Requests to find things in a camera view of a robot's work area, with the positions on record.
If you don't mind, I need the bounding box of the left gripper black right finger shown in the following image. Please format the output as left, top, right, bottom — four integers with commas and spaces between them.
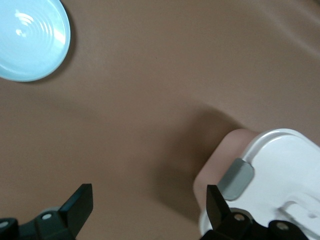
201, 184, 307, 240

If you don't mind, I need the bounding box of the brown table mat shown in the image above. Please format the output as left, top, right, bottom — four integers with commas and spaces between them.
0, 0, 320, 240

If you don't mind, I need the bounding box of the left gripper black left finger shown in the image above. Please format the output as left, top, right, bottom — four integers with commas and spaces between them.
0, 183, 94, 240

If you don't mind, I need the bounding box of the white lidded storage box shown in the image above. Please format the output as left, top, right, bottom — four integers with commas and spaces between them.
192, 128, 320, 240

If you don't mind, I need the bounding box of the light blue round plate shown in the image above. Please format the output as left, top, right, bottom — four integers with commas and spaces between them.
0, 0, 72, 83

